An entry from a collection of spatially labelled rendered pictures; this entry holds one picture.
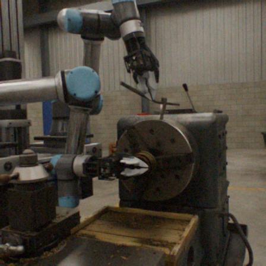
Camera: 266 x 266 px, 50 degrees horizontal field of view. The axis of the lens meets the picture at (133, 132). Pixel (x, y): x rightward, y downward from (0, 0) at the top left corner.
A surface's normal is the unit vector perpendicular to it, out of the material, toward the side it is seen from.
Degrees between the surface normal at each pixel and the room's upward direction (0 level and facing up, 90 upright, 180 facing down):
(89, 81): 89
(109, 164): 90
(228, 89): 90
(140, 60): 90
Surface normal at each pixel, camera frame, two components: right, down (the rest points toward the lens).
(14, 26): 0.87, 0.00
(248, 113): -0.36, 0.06
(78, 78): 0.32, 0.03
